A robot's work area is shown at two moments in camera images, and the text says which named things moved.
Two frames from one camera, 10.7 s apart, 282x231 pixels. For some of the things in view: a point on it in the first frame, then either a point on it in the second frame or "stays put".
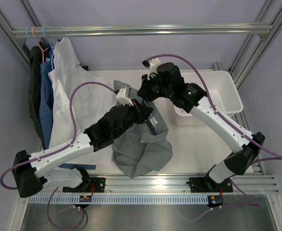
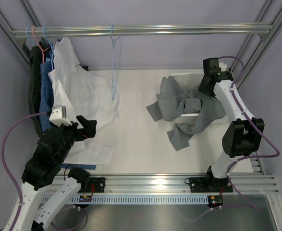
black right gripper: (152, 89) -> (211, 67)
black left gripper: (141, 112) -> (88, 131)
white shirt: (91, 103) stays put
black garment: (39, 53) stays put
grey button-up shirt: (146, 147) -> (172, 102)
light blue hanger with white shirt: (51, 45) stays put
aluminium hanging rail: (177, 29) stays put
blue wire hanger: (146, 103) -> (113, 93)
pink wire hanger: (34, 29) stays put
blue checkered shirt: (46, 109) stays put
